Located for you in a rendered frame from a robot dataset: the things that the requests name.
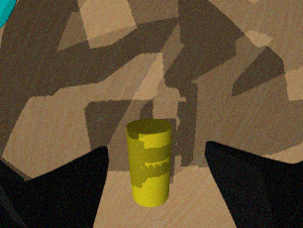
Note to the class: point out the yellow cylinder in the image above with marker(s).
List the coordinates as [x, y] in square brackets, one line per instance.
[149, 153]

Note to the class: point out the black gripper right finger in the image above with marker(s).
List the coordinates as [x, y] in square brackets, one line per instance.
[259, 192]

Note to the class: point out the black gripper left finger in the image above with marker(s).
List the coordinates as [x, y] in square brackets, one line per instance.
[66, 197]

